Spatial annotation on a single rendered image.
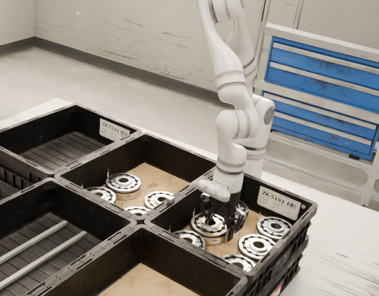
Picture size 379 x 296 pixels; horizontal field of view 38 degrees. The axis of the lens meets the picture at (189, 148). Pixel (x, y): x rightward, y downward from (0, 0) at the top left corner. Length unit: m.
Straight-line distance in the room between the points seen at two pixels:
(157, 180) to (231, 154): 0.44
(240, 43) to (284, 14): 2.70
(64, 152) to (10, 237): 0.46
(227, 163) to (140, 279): 0.34
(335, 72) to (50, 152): 1.87
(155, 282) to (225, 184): 0.29
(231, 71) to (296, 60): 1.96
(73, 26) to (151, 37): 0.83
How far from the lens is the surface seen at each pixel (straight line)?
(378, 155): 3.29
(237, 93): 1.30
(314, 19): 4.09
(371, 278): 1.72
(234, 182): 1.34
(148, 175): 1.71
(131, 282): 1.31
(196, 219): 1.48
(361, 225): 1.94
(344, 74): 3.20
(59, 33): 5.29
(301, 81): 3.28
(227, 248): 1.45
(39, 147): 1.85
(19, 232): 1.46
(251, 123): 1.29
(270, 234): 1.49
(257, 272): 1.24
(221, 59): 1.33
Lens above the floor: 1.69
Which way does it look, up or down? 27 degrees down
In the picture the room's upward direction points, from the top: 8 degrees clockwise
